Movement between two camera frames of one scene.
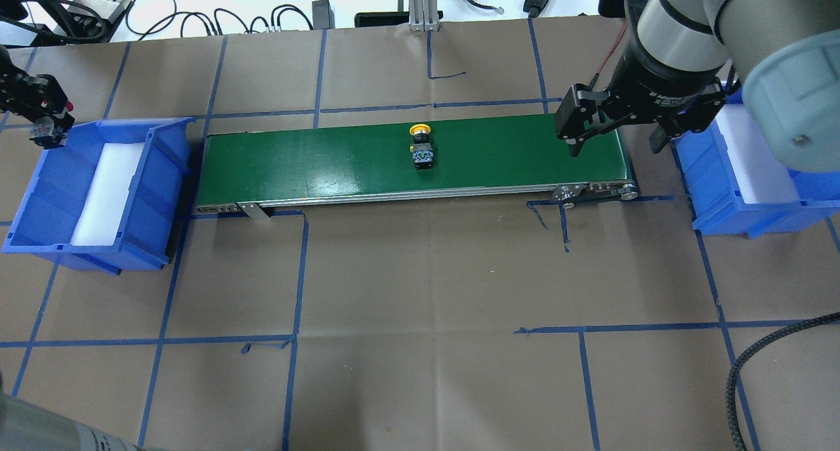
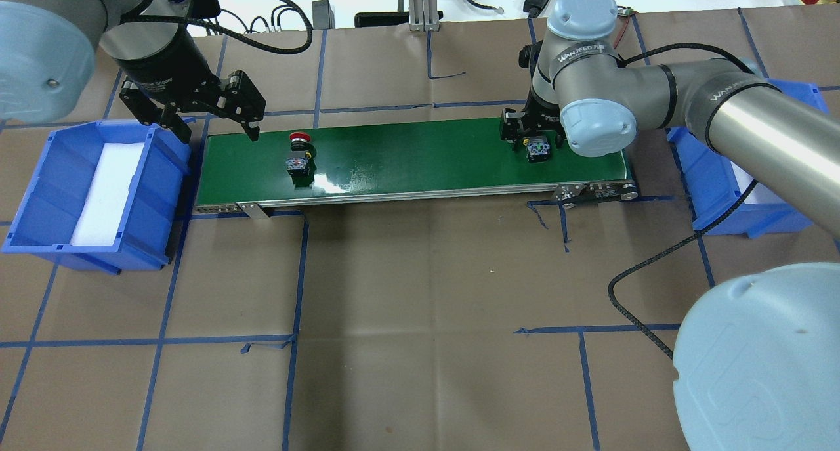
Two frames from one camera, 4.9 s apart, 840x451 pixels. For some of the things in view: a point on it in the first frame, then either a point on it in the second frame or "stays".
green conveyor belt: (521, 161) stays
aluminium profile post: (422, 4) stays
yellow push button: (421, 149) to (538, 148)
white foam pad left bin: (102, 214) stays
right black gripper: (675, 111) to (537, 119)
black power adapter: (323, 17) stays
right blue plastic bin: (714, 197) stays
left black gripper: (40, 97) to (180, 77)
